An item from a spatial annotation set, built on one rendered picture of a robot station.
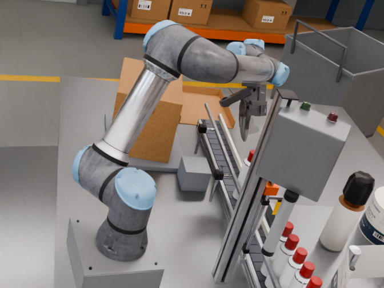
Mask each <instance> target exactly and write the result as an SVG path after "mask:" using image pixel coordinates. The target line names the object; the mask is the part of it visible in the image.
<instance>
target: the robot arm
mask: <svg viewBox="0 0 384 288"><path fill-rule="evenodd" d="M143 42H144V44H143V49H144V51H145V53H146V54H145V55H144V57H143V63H144V68H143V69H142V71H141V73H140V75H139V76H138V78H137V80H136V82H135V83H134V85H133V86H132V88H131V90H130V92H129V93H128V95H127V97H126V99H125V100H124V102H123V104H122V106H121V107H120V109H119V110H118V112H117V114H116V116H115V118H114V119H113V121H112V123H111V125H110V126H109V128H108V130H107V132H106V133H105V135H104V136H103V138H102V139H99V140H97V141H94V143H93V144H92V145H87V146H85V147H84V148H83V150H80V151H79V152H78V154H77V155H76V157H75V159H74V161H73V165H72V174H73V177H74V179H75V180H76V181H77V182H78V183H79V184H80V185H81V187H82V188H84V189H86V190H87V191H88V192H90V193H91V194H92V195H93V196H95V197H96V198H97V199H99V200H100V201H101V202H102V203H104V204H105V205H106V206H107V207H108V208H109V211H108V214H107V218H106V219H105V220H104V222H103V223H102V224H101V226H100V227H99V229H98V231H97V235H96V238H95V242H96V245H97V248H98V249H99V250H100V252H101V253H102V254H104V255H105V256H107V257H109V258H111V259H114V260H116V261H124V262H127V261H134V260H136V259H138V258H140V257H141V256H143V255H144V253H145V252H146V249H147V245H148V237H147V223H148V221H149V217H150V213H151V210H152V207H153V204H154V202H155V195H156V192H157V187H156V184H155V182H154V180H153V179H152V177H151V176H150V175H148V173H146V172H144V171H143V170H140V169H139V170H137V169H136V168H133V167H128V168H126V167H127V165H128V164H129V162H130V159H129V151H130V150H131V148H132V146H133V144H134V143H135V141H136V140H137V138H138V136H139V135H140V133H141V131H142V129H143V128H144V126H145V124H146V122H147V121H148V119H149V118H150V116H151V114H152V112H153V111H154V109H155V107H156V105H157V104H158V102H159V100H160V99H161V97H162V96H163V94H164V92H165V90H166V89H167V87H168V85H169V83H170V82H171V81H175V80H178V79H179V77H180V75H181V74H183V75H184V76H186V77H188V78H190V79H193V80H196V81H201V82H207V83H229V82H231V81H233V80H236V81H242V82H243V83H242V86H247V88H244V89H242V90H240V91H238V92H236V93H234V94H232V95H230V96H228V97H224V98H222V99H221V100H220V101H219V103H220V106H221V107H229V106H230V105H231V104H233V103H235V102H237V101H239V100H241V101H240V104H239V127H240V133H241V137H242V140H243V141H244V142H246V140H247V136H248V135H249V134H253V133H257V132H259V127H258V126H257V125H255V124H254V118H253V117H251V115H254V116H258V117H260V116H264V115H265V116H266V113H267V101H266V85H262V84H261V82H262V81H267V82H270V83H271V84H272V85H275V86H281V85H283V84H284V82H285V81H286V80H287V78H288V76H289V67H288V66H286V65H284V64H283V63H282V62H279V61H277V60H275V59H274V58H272V57H270V56H268V55H266V54H264V52H265V50H264V41H263V40H261V39H246V40H244V42H243V43H242V42H232V43H230V44H229V45H228V46H227V48H226V49H223V48H221V47H219V46H217V45H216V44H214V43H212V42H210V41H209V40H208V39H206V38H204V37H202V36H200V35H198V34H196V33H194V32H192V31H191V30H189V29H187V28H185V27H183V26H182V25H181V24H179V23H175V22H173V21H170V20H164V21H161V22H158V23H156V24H155V25H154V26H153V27H152V28H151V29H150V30H149V31H148V32H147V34H146V36H145V38H144V40H143ZM265 109H266V110H265Z"/></svg>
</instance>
